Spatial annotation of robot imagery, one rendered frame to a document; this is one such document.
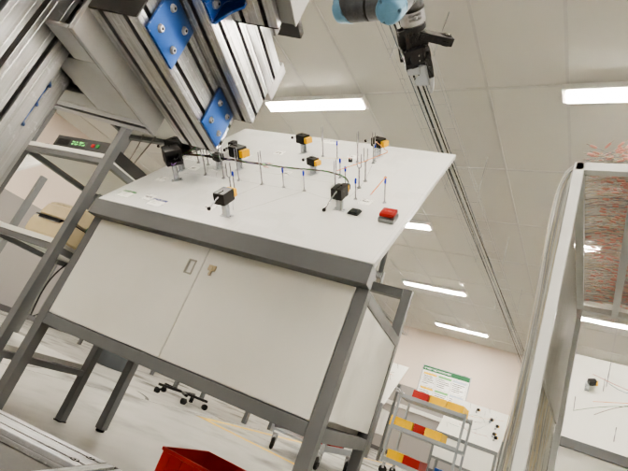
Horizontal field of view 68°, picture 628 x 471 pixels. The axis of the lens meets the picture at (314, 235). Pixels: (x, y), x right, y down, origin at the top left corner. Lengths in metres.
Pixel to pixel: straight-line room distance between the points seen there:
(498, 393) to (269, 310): 11.30
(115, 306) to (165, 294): 0.20
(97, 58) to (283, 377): 0.94
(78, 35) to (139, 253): 1.11
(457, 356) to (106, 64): 12.39
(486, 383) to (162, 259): 11.38
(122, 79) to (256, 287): 0.83
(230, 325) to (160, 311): 0.28
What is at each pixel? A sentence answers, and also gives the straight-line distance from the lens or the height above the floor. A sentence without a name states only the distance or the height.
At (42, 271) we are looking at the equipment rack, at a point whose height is 0.53.
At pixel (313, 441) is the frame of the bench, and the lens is 1.34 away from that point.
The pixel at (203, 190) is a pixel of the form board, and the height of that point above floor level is 1.05.
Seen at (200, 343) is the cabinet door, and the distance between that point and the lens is 1.54.
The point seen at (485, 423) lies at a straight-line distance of 10.56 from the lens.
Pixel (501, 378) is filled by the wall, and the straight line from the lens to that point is 12.64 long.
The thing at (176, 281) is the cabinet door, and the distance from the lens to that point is 1.67.
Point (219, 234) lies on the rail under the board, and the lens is 1.61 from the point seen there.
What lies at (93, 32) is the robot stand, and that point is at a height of 0.83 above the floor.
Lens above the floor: 0.44
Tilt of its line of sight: 19 degrees up
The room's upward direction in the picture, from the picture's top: 22 degrees clockwise
